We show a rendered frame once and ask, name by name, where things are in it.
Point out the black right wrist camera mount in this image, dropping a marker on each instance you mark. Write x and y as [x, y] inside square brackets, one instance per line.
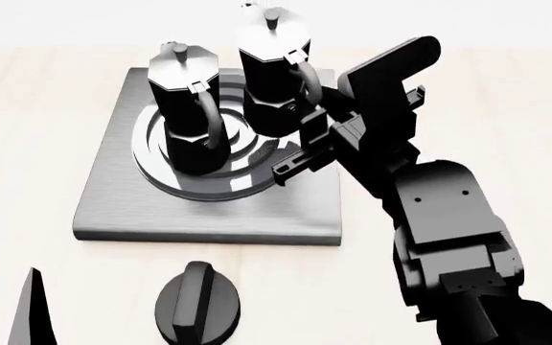
[381, 75]

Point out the short black silver moka pot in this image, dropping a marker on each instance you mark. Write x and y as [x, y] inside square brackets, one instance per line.
[185, 104]

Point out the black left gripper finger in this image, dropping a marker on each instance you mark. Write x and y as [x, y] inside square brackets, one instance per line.
[31, 312]

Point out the tall black silver moka pot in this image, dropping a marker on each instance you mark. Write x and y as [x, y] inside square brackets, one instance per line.
[269, 90]

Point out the black stove knob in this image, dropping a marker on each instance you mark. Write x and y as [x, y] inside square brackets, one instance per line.
[198, 305]

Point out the shiny spiral stove burner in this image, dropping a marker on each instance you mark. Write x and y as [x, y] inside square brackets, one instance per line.
[209, 187]

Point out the grey square stove plate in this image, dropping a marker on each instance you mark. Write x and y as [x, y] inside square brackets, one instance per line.
[127, 212]

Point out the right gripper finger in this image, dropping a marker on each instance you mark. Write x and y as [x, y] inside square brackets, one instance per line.
[315, 127]
[339, 106]

